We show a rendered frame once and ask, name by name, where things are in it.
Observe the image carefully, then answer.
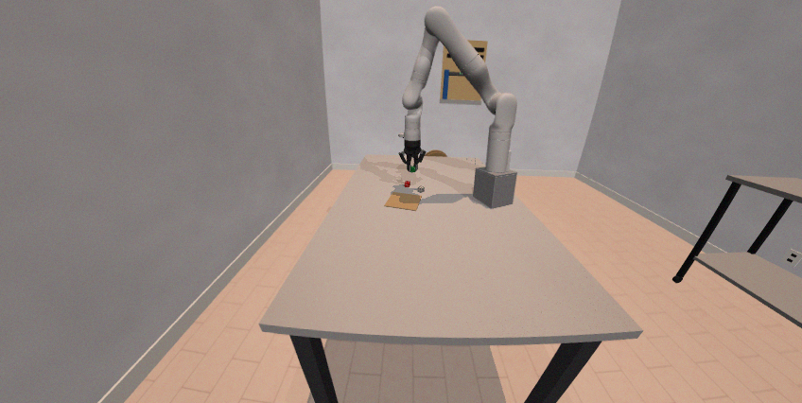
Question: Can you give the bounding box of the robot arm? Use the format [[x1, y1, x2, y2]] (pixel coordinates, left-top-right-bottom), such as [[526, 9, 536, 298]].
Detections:
[[399, 7, 517, 173]]

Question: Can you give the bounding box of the tan flat mat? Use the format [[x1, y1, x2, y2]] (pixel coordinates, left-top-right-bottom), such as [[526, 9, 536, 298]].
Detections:
[[385, 192, 422, 211]]

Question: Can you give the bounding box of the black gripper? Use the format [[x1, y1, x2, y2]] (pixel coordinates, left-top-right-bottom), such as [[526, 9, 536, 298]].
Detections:
[[398, 139, 426, 172]]

